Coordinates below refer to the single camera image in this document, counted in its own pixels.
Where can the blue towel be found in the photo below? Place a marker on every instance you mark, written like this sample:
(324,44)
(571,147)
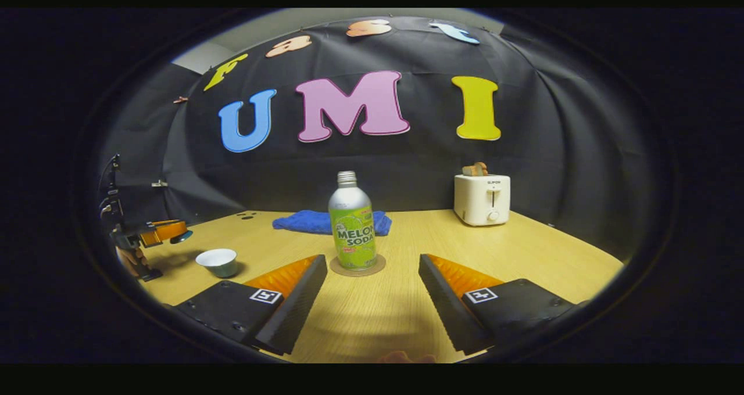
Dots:
(302,222)

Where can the dark teal teacup lid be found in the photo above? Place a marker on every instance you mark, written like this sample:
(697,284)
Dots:
(183,237)

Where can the white toaster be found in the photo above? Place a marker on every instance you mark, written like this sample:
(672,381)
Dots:
(479,200)

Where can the round brown coaster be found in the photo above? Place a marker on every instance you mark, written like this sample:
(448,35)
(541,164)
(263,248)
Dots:
(379,265)

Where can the white teacup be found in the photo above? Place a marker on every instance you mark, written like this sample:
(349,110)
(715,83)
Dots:
(217,261)

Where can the bread slice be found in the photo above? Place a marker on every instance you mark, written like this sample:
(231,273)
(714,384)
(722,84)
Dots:
(475,169)

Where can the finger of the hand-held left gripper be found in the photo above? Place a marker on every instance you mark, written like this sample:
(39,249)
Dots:
(165,232)
(166,221)

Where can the silver green-label water bottle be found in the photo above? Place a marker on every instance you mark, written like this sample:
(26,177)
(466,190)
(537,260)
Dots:
(351,232)

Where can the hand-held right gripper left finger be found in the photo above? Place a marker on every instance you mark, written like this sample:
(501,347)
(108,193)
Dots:
(299,308)

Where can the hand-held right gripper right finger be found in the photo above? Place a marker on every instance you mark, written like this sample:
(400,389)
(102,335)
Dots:
(444,302)

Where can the black backdrop cloth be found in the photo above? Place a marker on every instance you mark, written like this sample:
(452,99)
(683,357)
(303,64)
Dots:
(407,162)

